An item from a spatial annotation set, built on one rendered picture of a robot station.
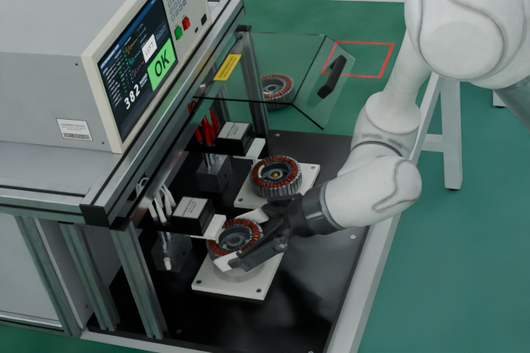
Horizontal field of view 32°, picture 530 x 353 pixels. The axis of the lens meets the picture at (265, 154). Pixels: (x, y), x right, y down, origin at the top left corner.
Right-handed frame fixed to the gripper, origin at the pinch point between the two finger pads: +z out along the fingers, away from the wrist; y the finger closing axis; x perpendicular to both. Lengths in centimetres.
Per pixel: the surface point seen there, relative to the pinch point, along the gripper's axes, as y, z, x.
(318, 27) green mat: 92, 14, -3
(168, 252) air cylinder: -3.6, 12.5, 5.2
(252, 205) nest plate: 16.7, 6.0, -3.6
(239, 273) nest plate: -2.8, 2.4, -5.5
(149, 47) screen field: 9.4, -7.8, 39.4
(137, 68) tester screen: 3.8, -7.4, 38.8
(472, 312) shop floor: 63, 13, -90
